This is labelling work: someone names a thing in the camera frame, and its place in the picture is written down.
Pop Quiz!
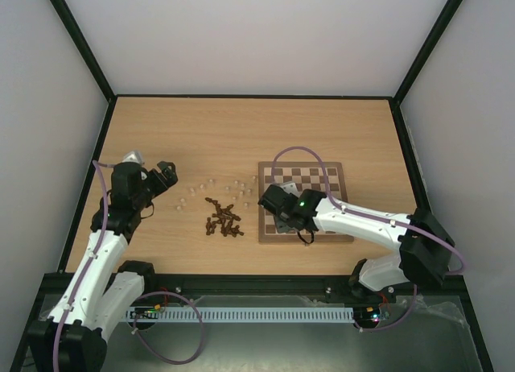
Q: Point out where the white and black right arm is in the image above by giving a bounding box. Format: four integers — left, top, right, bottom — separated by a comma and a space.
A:
258, 183, 456, 301

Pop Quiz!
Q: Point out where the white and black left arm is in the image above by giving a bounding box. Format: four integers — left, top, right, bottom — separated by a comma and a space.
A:
27, 158, 178, 371

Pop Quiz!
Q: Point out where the pile of dark chess pieces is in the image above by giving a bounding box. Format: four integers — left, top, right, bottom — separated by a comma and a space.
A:
204, 197, 245, 238

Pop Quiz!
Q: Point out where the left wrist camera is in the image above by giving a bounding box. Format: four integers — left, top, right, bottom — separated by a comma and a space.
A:
122, 150, 145, 165

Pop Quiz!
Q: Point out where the light blue cable duct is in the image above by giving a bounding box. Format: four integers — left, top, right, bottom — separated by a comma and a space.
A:
138, 307, 354, 324

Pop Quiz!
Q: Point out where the black enclosure frame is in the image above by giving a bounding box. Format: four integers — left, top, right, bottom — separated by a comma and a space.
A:
25, 0, 493, 371

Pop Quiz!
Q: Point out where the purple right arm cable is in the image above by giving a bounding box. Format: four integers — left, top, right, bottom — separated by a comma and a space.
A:
271, 146, 468, 276

